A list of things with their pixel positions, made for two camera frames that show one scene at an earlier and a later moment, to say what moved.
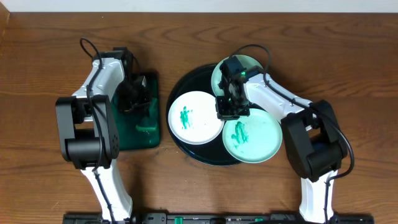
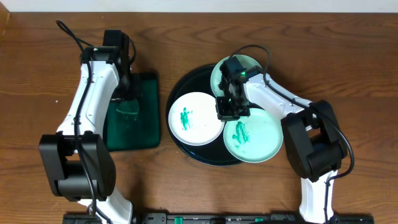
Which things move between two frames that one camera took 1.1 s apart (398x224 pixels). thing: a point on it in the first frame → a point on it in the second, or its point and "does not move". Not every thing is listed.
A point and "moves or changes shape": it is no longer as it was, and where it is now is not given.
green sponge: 150,123 moves or changes shape
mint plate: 249,61 does not move
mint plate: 254,139 does not move
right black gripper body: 231,108 does not move
